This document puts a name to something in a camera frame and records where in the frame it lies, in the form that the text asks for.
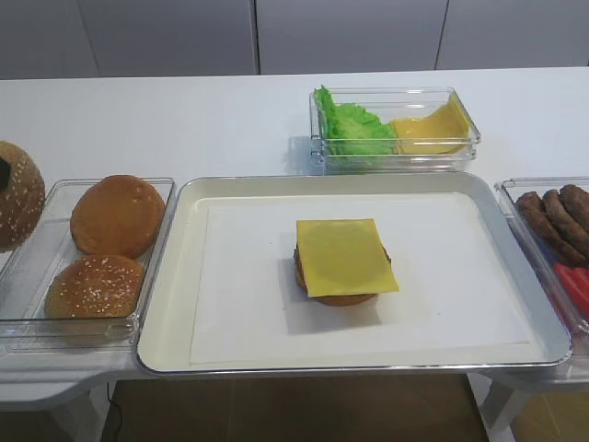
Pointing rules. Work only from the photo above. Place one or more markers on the sesame bun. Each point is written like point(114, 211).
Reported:
point(95, 286)
point(22, 196)

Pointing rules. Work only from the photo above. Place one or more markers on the green lettuce leaf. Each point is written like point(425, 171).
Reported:
point(351, 130)

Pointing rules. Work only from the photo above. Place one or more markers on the clear lettuce cheese container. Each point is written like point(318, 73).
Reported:
point(390, 104)

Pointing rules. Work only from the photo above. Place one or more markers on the yellow cheese slice on burger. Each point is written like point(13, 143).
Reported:
point(340, 257)

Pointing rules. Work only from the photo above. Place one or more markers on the bottom bun on tray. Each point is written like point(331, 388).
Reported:
point(333, 301)

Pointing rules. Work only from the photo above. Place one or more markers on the white metal tray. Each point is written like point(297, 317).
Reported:
point(164, 346)

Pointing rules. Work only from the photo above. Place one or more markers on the plain bottom bun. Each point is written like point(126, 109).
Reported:
point(120, 215)

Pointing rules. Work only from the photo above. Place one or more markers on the yellow cheese slice in container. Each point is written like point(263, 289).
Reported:
point(438, 133)

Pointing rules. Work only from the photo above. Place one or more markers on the white paper liner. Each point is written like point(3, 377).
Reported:
point(454, 304)

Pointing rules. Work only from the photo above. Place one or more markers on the brown meat patty left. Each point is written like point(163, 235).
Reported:
point(531, 208)

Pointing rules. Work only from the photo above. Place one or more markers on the brown meat patty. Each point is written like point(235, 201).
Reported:
point(531, 208)
point(576, 202)
point(568, 228)

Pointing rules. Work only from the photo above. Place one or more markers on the clear patty tomato container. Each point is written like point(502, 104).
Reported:
point(540, 256)

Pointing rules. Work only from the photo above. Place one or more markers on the brown meat patty middle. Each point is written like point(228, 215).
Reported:
point(568, 228)

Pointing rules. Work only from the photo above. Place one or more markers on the brown meat patty right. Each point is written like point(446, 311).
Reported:
point(576, 202)

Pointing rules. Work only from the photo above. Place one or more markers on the red tomato slice front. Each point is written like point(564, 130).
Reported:
point(575, 282)

